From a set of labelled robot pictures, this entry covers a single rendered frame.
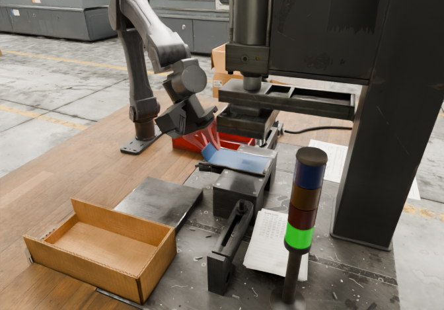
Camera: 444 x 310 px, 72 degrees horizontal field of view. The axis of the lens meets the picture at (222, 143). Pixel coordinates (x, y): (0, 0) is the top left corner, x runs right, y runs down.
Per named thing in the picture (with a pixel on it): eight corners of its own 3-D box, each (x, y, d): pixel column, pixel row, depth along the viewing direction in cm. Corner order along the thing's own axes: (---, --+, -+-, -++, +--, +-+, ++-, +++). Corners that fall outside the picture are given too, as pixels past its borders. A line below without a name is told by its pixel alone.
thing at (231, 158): (211, 148, 81) (211, 138, 80) (269, 159, 76) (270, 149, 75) (201, 161, 75) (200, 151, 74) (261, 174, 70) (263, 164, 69)
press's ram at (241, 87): (238, 111, 79) (242, -19, 65) (345, 127, 71) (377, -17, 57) (211, 143, 65) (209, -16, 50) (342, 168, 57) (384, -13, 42)
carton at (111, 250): (79, 223, 70) (71, 196, 66) (177, 256, 62) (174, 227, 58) (30, 268, 60) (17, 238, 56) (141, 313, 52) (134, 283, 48)
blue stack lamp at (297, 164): (295, 169, 42) (298, 148, 40) (324, 175, 41) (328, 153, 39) (290, 185, 39) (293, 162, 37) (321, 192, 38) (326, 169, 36)
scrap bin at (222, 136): (189, 131, 108) (188, 116, 105) (258, 144, 100) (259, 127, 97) (172, 147, 98) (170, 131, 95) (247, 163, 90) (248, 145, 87)
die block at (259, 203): (240, 170, 87) (240, 147, 84) (275, 177, 84) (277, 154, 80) (213, 215, 71) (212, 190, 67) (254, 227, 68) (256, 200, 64)
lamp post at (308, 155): (273, 281, 56) (292, 137, 41) (307, 293, 54) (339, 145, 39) (265, 311, 51) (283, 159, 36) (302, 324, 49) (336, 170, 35)
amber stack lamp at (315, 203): (292, 190, 44) (295, 170, 42) (320, 195, 43) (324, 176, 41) (287, 206, 41) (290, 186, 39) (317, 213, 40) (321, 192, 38)
